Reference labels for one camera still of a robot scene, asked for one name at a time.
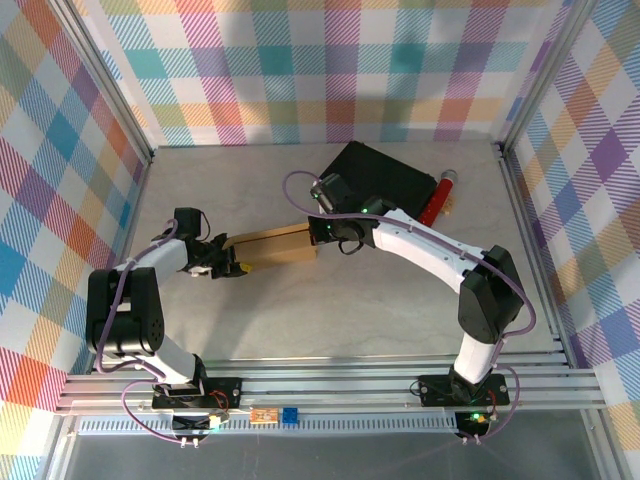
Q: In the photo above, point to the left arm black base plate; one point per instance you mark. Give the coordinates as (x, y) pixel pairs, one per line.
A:
(225, 392)

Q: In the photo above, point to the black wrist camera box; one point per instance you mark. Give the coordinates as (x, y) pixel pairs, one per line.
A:
(187, 221)
(332, 190)

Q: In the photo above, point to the small blue block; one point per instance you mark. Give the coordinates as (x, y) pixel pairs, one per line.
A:
(290, 416)

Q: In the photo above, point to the small orange circuit board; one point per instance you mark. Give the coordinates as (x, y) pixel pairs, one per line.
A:
(264, 416)

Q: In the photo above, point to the black controller module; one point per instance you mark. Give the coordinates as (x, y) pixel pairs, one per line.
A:
(192, 424)
(472, 422)

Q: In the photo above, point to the red tube with silver cap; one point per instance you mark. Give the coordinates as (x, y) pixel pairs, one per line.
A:
(439, 197)

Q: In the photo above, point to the aluminium frame post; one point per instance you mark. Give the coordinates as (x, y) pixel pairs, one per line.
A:
(542, 75)
(107, 85)

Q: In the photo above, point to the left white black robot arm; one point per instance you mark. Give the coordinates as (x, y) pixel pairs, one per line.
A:
(125, 315)

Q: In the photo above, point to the left black wrist camera box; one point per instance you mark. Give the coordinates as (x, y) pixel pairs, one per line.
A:
(187, 221)

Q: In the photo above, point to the aluminium mounting rail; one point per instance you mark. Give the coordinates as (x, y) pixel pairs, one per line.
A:
(325, 390)

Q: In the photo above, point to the brown cardboard box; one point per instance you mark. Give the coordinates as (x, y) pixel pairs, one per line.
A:
(280, 247)

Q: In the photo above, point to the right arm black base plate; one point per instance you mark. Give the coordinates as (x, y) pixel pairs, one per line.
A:
(435, 390)

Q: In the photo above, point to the left white camera bracket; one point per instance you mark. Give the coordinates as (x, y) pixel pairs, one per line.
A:
(199, 270)

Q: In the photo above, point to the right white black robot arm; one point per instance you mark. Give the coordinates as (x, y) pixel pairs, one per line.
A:
(490, 300)

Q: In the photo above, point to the aluminium side rail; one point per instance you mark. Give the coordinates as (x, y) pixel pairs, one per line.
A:
(532, 250)
(120, 265)

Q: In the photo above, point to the right black wrist camera box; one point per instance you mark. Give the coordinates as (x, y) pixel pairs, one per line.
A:
(332, 190)

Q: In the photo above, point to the small wooden tag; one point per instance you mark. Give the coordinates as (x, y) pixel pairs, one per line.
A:
(449, 204)

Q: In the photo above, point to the black briefcase with metal trim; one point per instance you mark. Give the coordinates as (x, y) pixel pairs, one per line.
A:
(390, 175)

